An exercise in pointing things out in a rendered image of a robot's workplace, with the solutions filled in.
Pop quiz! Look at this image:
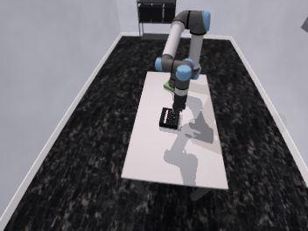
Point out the black lighting desk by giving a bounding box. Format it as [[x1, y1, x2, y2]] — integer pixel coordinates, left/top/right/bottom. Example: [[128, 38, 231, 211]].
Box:
[[159, 108, 180, 130]]

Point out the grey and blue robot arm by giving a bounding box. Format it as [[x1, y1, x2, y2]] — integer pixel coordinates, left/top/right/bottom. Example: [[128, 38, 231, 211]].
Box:
[[155, 10, 210, 90]]

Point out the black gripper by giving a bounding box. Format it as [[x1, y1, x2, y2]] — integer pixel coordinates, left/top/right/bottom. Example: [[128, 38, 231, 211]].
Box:
[[172, 82, 188, 114]]

